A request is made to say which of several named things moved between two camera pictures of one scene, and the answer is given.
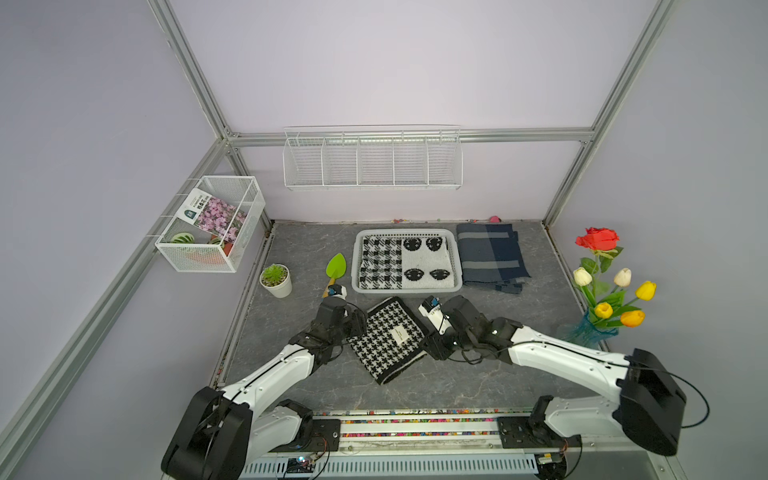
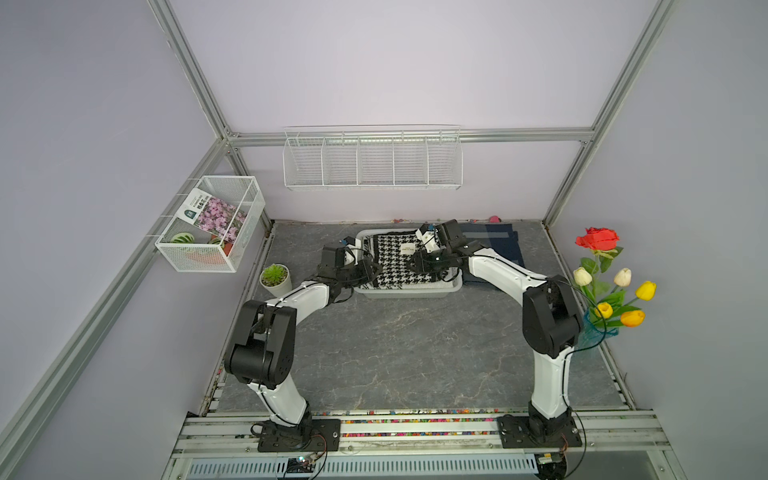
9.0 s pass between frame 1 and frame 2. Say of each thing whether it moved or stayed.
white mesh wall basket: stayed
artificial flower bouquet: stayed
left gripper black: moved
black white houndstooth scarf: moved
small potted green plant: stayed
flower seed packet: stayed
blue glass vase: stayed
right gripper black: moved
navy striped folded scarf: stayed
